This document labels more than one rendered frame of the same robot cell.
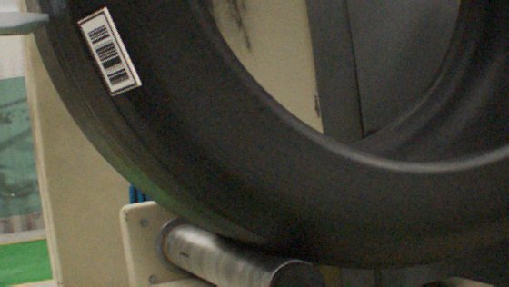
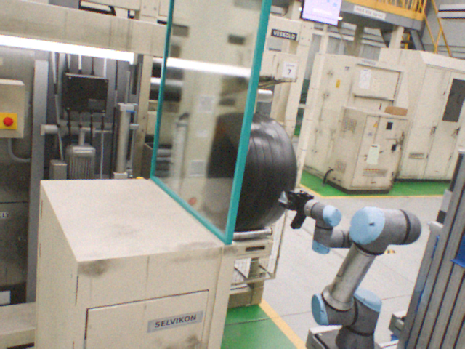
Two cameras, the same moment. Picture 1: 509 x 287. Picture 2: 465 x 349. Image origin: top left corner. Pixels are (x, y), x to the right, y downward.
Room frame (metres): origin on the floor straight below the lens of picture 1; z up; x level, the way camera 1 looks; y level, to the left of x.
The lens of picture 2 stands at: (1.57, 1.95, 1.73)
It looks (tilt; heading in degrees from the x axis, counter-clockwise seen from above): 15 degrees down; 256
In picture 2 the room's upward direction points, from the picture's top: 9 degrees clockwise
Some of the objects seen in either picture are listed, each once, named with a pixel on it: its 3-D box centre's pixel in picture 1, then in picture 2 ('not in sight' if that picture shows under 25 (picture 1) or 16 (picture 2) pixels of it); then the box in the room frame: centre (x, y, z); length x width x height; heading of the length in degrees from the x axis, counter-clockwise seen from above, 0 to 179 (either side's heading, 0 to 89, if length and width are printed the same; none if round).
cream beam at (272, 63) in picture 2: not in sight; (242, 60); (0.99, -0.42, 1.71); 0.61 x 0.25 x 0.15; 18
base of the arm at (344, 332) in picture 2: not in sight; (357, 334); (0.63, 0.64, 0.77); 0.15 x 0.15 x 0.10
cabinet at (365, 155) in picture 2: not in sight; (366, 151); (-2.09, -4.09, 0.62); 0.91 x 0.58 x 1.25; 14
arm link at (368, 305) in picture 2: not in sight; (362, 308); (0.64, 0.64, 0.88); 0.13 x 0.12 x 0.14; 1
